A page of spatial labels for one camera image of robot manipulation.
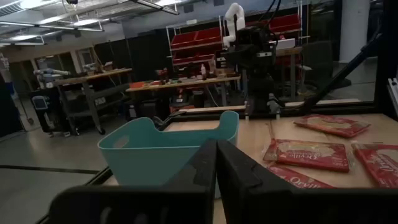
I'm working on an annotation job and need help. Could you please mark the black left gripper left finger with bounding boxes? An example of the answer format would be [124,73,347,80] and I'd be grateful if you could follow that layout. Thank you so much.
[167,139,218,200]

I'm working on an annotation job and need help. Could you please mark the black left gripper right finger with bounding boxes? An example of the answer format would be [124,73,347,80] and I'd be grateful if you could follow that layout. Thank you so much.
[217,140,295,200]

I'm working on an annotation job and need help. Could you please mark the red Orville popcorn bag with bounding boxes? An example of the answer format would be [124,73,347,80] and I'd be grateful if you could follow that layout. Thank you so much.
[293,113,371,139]
[262,138,355,174]
[266,164,336,190]
[351,142,398,190]

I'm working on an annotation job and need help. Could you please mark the rack with red storage bins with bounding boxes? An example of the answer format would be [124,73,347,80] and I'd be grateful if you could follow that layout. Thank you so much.
[166,12,303,68]

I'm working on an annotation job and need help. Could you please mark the cluttered wooden top workbench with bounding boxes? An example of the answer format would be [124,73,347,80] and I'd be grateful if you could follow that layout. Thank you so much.
[125,63,242,121]

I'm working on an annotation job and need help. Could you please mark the teal plastic basket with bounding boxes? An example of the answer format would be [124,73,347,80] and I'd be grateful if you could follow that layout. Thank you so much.
[98,110,240,200]

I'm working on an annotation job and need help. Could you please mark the black office chair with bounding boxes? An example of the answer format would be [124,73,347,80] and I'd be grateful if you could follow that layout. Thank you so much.
[300,40,353,91]

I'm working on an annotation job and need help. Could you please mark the white round pillar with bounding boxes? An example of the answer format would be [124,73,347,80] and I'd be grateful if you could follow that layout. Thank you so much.
[338,0,371,63]

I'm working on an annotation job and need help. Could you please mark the wooden top workbench on casters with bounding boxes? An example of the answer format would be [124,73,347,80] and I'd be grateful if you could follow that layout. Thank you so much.
[53,67,134,136]

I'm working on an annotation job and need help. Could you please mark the black equipment cart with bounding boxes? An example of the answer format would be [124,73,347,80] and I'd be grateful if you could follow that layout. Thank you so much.
[29,88,73,138]

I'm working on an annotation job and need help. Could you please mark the white screen device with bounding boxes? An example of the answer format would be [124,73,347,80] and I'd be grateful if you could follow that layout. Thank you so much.
[32,95,49,111]

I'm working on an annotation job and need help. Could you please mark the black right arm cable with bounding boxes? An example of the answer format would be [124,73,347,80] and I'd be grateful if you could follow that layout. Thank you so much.
[259,0,282,30]

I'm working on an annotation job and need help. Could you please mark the black aluminium rig frame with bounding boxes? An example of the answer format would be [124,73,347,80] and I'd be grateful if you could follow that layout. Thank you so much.
[154,0,398,130]

